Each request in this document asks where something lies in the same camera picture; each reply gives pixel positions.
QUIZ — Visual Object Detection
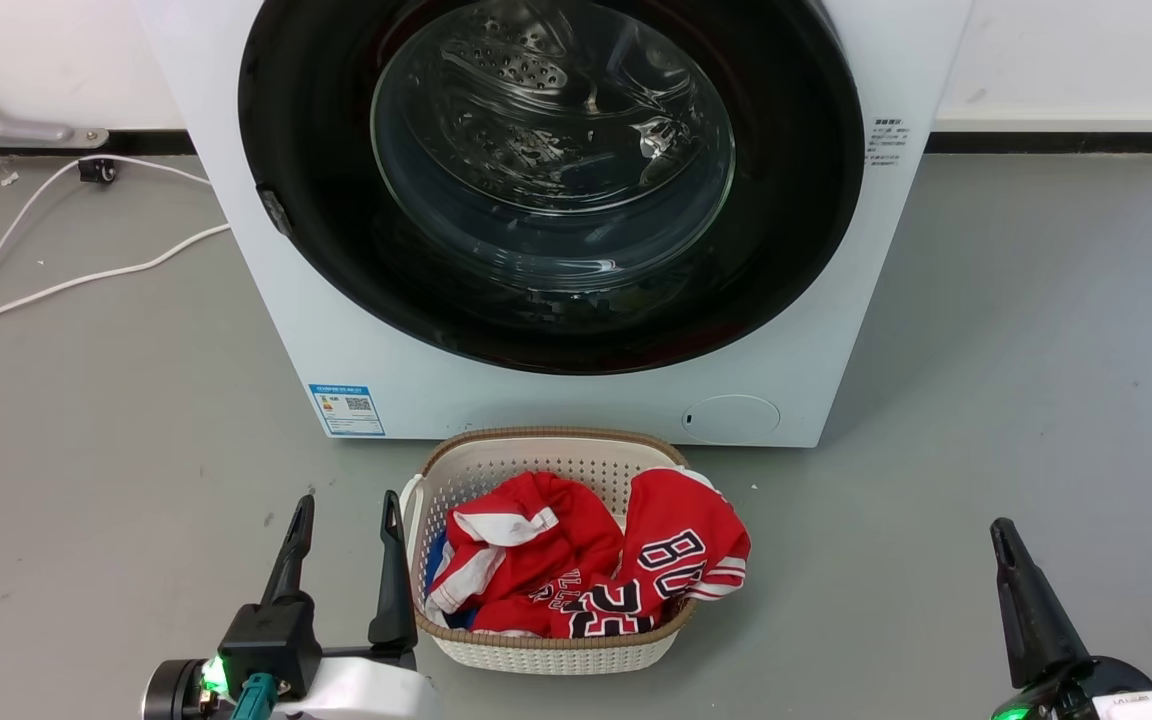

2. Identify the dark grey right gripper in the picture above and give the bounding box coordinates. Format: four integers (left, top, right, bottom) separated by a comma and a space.
990, 517, 1152, 720

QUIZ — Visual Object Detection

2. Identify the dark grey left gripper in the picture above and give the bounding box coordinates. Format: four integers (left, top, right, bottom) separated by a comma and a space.
143, 490, 419, 720

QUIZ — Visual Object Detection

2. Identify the black round glass washer door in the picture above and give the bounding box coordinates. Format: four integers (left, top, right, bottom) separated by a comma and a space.
238, 0, 867, 376

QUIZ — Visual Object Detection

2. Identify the white washing machine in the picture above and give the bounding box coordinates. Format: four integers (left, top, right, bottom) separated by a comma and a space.
136, 0, 977, 448

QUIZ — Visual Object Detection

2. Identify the metal door hinge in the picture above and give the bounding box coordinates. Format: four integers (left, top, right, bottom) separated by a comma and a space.
256, 183, 295, 239

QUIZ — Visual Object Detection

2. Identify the blue garment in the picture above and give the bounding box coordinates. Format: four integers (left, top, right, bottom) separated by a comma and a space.
423, 535, 477, 631

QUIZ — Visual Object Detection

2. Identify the blue energy label sticker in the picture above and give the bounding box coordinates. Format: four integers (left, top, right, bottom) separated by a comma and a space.
308, 384, 386, 437

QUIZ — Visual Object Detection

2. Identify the red garment with white trim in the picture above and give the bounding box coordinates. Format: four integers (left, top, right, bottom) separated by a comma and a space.
423, 472, 625, 633

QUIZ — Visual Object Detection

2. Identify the cream woven laundry basket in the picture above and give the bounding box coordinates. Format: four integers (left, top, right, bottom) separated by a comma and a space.
399, 427, 727, 676

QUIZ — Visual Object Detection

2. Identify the red jersey with black letters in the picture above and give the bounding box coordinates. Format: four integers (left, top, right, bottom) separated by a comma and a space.
536, 466, 752, 639

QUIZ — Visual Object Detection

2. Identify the round white filter cover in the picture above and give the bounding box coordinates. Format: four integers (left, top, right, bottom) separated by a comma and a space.
682, 394, 782, 445

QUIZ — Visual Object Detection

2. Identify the perforated steel drum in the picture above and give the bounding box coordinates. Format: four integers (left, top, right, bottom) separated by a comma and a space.
406, 0, 697, 211

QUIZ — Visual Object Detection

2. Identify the small printed text label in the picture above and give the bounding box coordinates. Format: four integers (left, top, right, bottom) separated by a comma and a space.
866, 117, 907, 167

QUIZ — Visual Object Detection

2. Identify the teal cable connector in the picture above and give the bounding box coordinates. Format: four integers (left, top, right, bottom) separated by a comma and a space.
234, 673, 282, 720

